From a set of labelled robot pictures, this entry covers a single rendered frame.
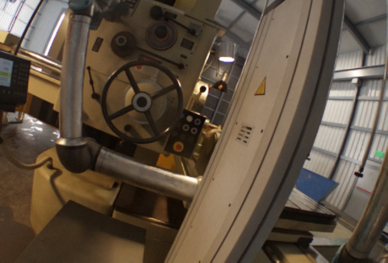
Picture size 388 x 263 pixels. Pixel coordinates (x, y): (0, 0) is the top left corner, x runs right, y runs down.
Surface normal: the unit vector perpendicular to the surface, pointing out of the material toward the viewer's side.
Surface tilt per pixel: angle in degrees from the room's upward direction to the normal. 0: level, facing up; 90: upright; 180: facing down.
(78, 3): 85
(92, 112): 90
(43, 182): 90
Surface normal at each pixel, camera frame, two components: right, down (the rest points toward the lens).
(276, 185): 0.13, 0.07
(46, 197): -0.08, 0.00
